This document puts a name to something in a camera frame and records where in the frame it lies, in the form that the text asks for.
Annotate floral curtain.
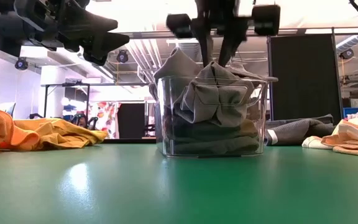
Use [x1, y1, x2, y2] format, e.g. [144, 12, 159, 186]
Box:
[96, 101, 121, 139]

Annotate clear plastic bin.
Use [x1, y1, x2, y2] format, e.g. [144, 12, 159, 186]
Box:
[155, 75, 269, 159]

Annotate dark grey towel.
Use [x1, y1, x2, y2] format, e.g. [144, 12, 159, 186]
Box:
[163, 118, 260, 156]

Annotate blue storage bin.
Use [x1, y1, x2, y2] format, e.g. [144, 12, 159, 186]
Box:
[342, 107, 358, 119]

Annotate silver ventilation duct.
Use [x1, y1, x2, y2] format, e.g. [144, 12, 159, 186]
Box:
[336, 34, 358, 52]

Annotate grey waffle towel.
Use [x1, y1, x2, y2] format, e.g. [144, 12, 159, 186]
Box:
[264, 114, 335, 146]

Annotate peach striped towel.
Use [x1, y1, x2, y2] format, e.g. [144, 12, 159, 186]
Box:
[301, 111, 358, 159]

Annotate mustard yellow towel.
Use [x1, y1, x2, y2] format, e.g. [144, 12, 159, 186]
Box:
[12, 118, 108, 149]

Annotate light grey towel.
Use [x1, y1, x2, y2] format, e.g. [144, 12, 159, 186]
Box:
[174, 60, 279, 127]

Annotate black background table frame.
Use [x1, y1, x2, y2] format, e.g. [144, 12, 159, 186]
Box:
[44, 81, 90, 119]

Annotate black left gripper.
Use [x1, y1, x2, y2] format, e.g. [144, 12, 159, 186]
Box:
[0, 0, 131, 67]

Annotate black ceiling spotlight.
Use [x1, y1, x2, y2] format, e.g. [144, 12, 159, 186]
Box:
[14, 57, 29, 71]
[339, 48, 355, 60]
[116, 49, 129, 64]

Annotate green table mat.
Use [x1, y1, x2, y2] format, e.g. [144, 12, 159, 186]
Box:
[0, 142, 358, 224]

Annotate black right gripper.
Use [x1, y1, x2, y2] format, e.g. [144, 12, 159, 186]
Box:
[165, 0, 282, 68]

